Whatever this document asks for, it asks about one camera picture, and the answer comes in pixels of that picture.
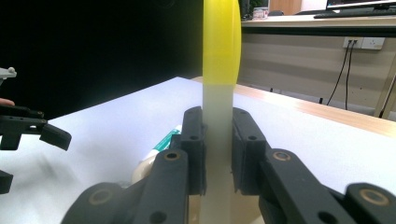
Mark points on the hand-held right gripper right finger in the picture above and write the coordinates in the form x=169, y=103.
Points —
x=280, y=180

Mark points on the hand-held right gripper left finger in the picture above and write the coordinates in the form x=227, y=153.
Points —
x=169, y=180

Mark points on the green white glue stick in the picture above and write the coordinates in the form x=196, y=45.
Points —
x=165, y=141

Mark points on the yellow highlighter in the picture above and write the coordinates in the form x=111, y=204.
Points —
x=221, y=46

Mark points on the wooden table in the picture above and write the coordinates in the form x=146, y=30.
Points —
x=327, y=113

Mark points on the black curtain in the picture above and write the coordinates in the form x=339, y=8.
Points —
x=93, y=46

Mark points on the office desk with black edge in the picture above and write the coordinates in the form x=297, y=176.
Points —
x=311, y=23

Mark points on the black computer mouse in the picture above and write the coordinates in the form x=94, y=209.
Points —
x=276, y=13

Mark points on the small clear jar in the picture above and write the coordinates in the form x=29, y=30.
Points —
x=260, y=13

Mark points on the black keyboard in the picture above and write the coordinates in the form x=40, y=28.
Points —
x=355, y=13

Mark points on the computer monitor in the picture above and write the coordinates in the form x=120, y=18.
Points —
x=361, y=3

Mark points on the white wall socket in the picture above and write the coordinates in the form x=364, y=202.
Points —
x=364, y=43

